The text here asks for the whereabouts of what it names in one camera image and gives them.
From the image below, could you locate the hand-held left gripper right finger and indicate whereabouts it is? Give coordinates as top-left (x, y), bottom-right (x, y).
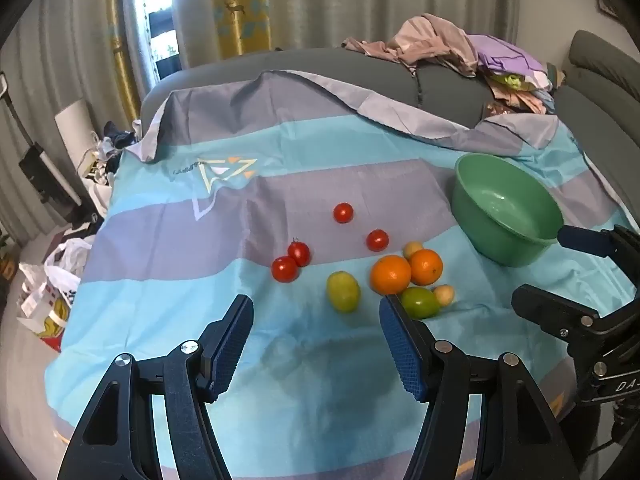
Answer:
top-left (378, 294), bottom-right (581, 480)

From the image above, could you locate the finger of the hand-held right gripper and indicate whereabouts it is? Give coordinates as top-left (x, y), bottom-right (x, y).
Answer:
top-left (556, 224), bottom-right (640, 286)
top-left (511, 284), bottom-right (617, 351)

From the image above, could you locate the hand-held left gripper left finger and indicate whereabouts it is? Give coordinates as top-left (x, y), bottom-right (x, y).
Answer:
top-left (60, 294), bottom-right (256, 480)

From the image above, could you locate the green tomato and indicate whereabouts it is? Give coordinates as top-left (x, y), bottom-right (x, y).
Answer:
top-left (400, 286), bottom-right (441, 319)

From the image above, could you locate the orange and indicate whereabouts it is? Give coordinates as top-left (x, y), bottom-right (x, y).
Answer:
top-left (409, 248), bottom-right (444, 287)
top-left (370, 255), bottom-right (412, 296)

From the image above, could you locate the green plastic bowl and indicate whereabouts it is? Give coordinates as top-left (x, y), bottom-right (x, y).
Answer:
top-left (452, 152), bottom-right (565, 267)

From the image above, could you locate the grey padded headboard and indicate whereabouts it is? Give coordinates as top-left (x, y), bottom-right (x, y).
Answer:
top-left (550, 30), bottom-right (640, 221)

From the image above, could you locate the peach cloth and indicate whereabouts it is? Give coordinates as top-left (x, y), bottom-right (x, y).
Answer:
top-left (490, 77), bottom-right (558, 115)

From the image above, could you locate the white plastic bag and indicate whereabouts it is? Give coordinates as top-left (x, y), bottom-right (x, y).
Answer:
top-left (45, 237), bottom-right (95, 311)

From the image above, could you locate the white bag with yellow print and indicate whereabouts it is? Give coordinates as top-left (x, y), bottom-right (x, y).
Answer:
top-left (17, 262), bottom-right (77, 352)

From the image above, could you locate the purple cloth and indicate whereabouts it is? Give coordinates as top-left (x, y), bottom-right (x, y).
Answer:
top-left (467, 34), bottom-right (551, 77)

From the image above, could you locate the pile of clothes on floor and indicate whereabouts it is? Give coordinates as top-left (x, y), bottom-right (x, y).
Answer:
top-left (75, 120), bottom-right (146, 241)

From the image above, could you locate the blue and grey striped blanket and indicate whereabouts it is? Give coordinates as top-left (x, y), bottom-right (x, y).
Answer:
top-left (44, 71), bottom-right (626, 480)

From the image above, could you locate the pink-brown garment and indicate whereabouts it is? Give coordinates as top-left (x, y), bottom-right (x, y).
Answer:
top-left (342, 14), bottom-right (481, 78)

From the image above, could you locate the black stand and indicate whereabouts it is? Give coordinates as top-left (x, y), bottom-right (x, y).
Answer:
top-left (0, 72), bottom-right (83, 207)

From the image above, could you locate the white box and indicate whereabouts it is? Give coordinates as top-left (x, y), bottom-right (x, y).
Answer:
top-left (55, 100), bottom-right (97, 163)

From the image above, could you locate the grey padded mattress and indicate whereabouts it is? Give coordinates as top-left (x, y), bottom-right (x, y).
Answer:
top-left (140, 47), bottom-right (506, 128)

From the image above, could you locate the grey pleated curtain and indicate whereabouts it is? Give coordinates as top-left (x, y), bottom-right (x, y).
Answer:
top-left (175, 0), bottom-right (521, 68)

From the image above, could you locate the window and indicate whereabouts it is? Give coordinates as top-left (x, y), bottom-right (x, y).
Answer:
top-left (122, 0), bottom-right (183, 86)

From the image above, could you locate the yellow patterned curtain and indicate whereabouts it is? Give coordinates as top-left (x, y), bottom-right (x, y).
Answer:
top-left (209, 0), bottom-right (273, 58)

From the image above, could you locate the grey curtain with yellow band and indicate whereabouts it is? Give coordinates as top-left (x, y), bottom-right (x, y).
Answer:
top-left (0, 0), bottom-right (142, 246)

